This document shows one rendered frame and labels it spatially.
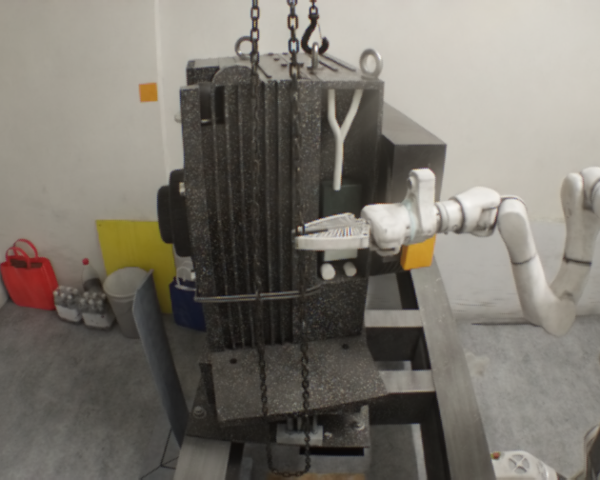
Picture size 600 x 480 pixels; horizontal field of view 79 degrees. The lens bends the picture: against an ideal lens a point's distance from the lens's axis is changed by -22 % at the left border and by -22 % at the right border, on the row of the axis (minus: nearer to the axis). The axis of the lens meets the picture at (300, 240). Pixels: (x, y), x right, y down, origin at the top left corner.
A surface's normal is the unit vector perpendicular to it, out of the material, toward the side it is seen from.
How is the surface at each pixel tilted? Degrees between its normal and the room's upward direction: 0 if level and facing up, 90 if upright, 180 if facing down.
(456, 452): 0
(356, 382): 0
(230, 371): 0
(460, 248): 90
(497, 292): 90
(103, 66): 90
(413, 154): 90
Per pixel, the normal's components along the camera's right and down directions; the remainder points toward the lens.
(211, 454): 0.01, -0.85
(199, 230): 0.20, 0.51
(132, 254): -0.05, 0.47
